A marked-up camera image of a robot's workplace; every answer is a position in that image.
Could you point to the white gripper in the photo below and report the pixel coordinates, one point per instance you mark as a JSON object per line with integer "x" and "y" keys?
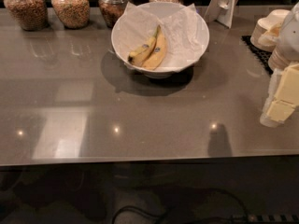
{"x": 290, "y": 41}

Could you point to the yellow banana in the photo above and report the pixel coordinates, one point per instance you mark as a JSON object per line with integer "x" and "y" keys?
{"x": 139, "y": 55}
{"x": 157, "y": 56}

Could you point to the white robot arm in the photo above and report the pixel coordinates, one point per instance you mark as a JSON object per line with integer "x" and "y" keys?
{"x": 289, "y": 35}

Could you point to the white bowl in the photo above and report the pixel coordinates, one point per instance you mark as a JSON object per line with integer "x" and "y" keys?
{"x": 160, "y": 39}

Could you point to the front stack paper bowls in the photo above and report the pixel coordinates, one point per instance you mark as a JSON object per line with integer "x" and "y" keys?
{"x": 280, "y": 57}

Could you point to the black rubber mat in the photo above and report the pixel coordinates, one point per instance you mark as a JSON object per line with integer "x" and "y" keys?
{"x": 261, "y": 55}

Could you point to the white paper liner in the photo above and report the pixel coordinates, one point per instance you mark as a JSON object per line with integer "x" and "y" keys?
{"x": 183, "y": 38}

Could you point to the leftmost glass cereal jar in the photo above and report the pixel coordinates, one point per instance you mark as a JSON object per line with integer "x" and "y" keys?
{"x": 31, "y": 15}

